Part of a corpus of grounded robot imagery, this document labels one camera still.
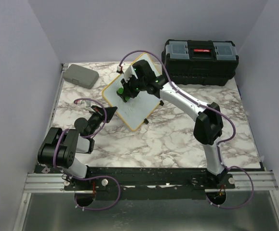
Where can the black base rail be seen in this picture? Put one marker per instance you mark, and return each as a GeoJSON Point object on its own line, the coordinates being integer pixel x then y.
{"type": "Point", "coordinates": [137, 183]}

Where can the aluminium frame rail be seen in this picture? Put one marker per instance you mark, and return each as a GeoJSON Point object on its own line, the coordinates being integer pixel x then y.
{"type": "Point", "coordinates": [48, 183]}

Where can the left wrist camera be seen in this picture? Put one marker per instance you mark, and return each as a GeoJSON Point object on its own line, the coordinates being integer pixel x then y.
{"type": "Point", "coordinates": [85, 105]}

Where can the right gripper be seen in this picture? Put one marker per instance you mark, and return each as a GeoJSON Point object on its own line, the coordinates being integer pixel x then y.
{"type": "Point", "coordinates": [126, 88]}

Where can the black plastic toolbox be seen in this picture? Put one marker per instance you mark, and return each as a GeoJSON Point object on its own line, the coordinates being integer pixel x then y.
{"type": "Point", "coordinates": [200, 62]}

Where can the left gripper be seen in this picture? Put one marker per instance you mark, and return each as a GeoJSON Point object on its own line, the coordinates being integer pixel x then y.
{"type": "Point", "coordinates": [100, 112]}

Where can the green whiteboard eraser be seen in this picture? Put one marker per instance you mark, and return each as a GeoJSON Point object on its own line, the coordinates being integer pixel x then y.
{"type": "Point", "coordinates": [123, 95]}

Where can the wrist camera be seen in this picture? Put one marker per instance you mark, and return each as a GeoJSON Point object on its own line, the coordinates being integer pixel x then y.
{"type": "Point", "coordinates": [126, 71]}
{"type": "Point", "coordinates": [85, 105]}

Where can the grey plastic case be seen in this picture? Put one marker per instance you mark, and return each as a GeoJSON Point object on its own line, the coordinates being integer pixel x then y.
{"type": "Point", "coordinates": [80, 76]}

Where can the yellow framed whiteboard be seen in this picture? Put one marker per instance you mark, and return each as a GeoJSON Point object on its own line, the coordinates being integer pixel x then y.
{"type": "Point", "coordinates": [135, 110]}

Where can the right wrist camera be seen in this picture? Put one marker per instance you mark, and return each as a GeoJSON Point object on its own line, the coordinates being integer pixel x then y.
{"type": "Point", "coordinates": [126, 71]}

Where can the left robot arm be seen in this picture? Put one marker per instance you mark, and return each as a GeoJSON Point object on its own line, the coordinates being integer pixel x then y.
{"type": "Point", "coordinates": [59, 147]}

